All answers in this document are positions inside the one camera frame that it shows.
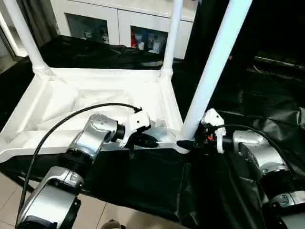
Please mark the white plastic table top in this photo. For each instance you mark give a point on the white plastic table top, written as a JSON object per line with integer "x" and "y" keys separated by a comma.
{"x": 95, "y": 78}

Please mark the white plastic table leg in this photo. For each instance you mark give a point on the white plastic table leg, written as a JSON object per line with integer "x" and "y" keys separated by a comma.
{"x": 214, "y": 59}
{"x": 26, "y": 35}
{"x": 172, "y": 35}

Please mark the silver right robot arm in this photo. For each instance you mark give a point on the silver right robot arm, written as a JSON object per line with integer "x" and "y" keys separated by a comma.
{"x": 262, "y": 150}

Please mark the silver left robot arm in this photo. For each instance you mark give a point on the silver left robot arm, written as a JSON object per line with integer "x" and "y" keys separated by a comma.
{"x": 95, "y": 136}

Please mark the black mat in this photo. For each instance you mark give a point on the black mat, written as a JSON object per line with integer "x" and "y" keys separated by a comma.
{"x": 155, "y": 179}

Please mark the dark metal rod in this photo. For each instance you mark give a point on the dark metal rod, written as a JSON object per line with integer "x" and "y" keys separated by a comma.
{"x": 274, "y": 60}

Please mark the white cabinet with glass doors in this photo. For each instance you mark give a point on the white cabinet with glass doors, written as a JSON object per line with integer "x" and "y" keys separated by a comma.
{"x": 124, "y": 16}

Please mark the black metal stand leg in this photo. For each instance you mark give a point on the black metal stand leg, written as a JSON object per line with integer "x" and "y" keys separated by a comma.
{"x": 23, "y": 183}

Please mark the grey curtain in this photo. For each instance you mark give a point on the grey curtain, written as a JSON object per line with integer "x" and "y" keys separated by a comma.
{"x": 43, "y": 21}

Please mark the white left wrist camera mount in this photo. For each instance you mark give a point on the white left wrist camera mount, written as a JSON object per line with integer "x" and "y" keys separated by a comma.
{"x": 140, "y": 119}

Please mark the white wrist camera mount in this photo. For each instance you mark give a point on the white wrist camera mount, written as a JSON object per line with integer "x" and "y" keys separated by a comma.
{"x": 212, "y": 117}
{"x": 140, "y": 119}

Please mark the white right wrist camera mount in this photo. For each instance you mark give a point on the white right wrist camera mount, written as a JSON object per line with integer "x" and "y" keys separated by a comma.
{"x": 212, "y": 117}

